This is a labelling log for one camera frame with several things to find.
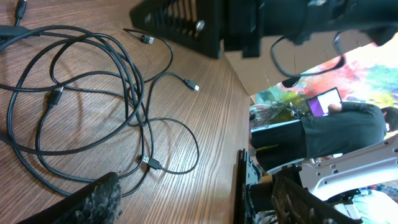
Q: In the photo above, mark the laptop with purple screen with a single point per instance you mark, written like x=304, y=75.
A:
x=318, y=105

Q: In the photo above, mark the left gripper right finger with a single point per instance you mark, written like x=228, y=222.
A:
x=295, y=204

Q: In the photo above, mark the right camera cable black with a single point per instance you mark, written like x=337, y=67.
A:
x=302, y=62

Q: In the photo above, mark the person in dark shirt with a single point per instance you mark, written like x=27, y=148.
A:
x=348, y=127

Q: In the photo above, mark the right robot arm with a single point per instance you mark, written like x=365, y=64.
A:
x=245, y=22

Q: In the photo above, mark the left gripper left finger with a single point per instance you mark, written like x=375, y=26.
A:
x=97, y=202

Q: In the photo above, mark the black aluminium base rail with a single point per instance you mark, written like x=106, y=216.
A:
x=247, y=174

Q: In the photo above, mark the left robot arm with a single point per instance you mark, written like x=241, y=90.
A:
x=367, y=166

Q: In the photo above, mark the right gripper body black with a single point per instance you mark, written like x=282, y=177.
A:
x=195, y=25

